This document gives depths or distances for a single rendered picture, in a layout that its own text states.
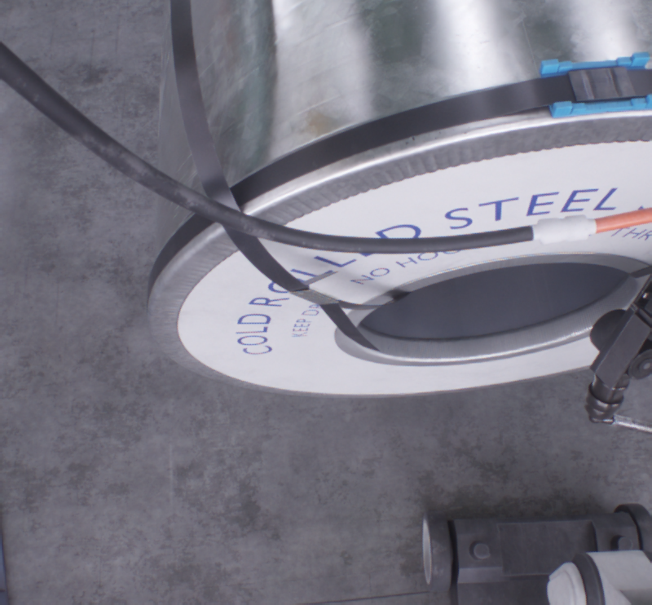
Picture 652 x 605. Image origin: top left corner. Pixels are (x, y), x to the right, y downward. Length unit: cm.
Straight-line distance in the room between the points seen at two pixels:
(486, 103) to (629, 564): 91
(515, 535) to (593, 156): 118
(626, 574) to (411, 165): 87
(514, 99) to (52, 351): 174
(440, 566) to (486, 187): 114
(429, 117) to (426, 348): 81
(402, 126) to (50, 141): 198
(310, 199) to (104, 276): 153
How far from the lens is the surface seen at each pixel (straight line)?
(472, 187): 69
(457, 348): 139
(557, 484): 194
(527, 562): 170
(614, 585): 123
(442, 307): 141
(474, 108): 62
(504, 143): 63
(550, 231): 55
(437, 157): 63
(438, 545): 165
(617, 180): 76
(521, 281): 143
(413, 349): 134
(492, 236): 54
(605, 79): 65
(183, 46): 78
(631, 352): 96
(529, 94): 63
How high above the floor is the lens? 183
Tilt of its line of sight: 68 degrees down
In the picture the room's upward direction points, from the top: 1 degrees counter-clockwise
